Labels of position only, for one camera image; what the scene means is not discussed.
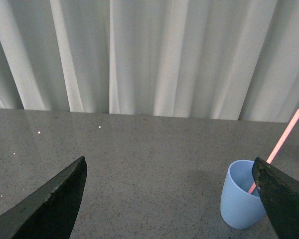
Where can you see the blue plastic cup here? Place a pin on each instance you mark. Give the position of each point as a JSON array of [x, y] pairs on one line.
[[238, 208]]

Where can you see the pink chopstick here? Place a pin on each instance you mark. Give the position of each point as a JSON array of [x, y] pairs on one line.
[[292, 123]]

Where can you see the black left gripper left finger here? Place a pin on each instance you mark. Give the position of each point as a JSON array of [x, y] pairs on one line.
[[51, 211]]

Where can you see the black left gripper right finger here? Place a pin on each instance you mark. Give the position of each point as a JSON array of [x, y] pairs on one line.
[[279, 195]]

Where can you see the white curtain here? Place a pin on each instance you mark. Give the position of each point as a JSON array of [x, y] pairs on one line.
[[216, 59]]

